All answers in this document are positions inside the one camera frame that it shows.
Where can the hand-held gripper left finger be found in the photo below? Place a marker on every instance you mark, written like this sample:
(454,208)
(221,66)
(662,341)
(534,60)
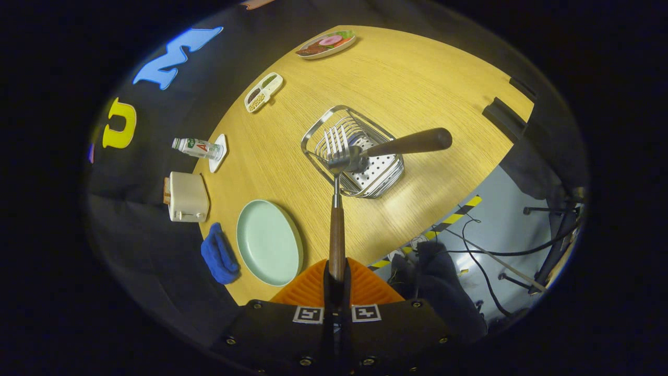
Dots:
(330,303)

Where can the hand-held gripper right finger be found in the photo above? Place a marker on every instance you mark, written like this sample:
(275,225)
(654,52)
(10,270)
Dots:
(345,297)

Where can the pale green plate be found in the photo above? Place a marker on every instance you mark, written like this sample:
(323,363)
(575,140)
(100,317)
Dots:
(269,243)

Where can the dark cloth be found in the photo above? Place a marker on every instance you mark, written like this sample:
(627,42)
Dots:
(443,292)

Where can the blue cloth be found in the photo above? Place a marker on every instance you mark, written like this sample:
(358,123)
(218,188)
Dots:
(219,256)

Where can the yellow black hazard tape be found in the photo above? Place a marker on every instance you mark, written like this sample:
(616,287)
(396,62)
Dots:
(454,218)

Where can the white toaster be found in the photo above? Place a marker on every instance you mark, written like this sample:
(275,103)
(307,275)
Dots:
(188,196)

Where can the white coaster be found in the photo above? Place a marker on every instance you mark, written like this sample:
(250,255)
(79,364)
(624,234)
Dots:
(218,164)

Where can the black backdrop cloth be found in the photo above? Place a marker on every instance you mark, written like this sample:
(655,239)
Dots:
(156,261)

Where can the brown toast slice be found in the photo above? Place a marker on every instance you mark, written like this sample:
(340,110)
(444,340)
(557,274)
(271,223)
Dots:
(167,190)

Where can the small white drink bottle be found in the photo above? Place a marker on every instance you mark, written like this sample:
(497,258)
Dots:
(201,149)

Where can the black tripod stand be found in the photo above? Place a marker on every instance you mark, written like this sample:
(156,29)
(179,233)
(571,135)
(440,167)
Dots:
(548,261)

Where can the white divided snack dish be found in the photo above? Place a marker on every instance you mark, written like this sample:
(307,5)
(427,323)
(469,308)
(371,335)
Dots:
(263,93)

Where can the large black table clamp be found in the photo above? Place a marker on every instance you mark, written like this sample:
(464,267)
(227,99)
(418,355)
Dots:
(503,117)

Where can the plate of toy food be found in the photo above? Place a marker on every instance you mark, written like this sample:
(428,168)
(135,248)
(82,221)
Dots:
(326,44)

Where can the small black table clamp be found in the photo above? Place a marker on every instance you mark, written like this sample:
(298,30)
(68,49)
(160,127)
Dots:
(523,89)

